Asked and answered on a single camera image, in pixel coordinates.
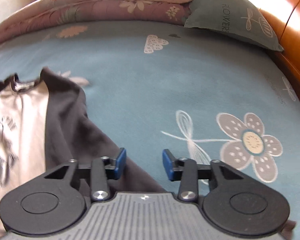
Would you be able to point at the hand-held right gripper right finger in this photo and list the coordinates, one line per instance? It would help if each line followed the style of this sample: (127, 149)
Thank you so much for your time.
(167, 165)

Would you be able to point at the teal printed pillow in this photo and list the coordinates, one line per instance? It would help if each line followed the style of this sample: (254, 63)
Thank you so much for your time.
(227, 17)

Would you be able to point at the wooden headboard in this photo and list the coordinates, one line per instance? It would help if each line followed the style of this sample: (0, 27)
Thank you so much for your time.
(289, 30)

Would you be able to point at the folded pink floral quilt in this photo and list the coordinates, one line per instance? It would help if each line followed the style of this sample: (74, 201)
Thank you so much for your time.
(102, 5)

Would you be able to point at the beige and brown sweatshirt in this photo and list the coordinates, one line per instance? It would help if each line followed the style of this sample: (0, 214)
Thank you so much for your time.
(65, 117)

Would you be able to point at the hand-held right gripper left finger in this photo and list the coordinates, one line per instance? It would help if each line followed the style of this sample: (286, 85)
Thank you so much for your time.
(121, 162)

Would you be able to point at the bed with teal printed sheet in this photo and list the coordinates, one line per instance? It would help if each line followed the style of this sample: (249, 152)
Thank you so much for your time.
(177, 80)

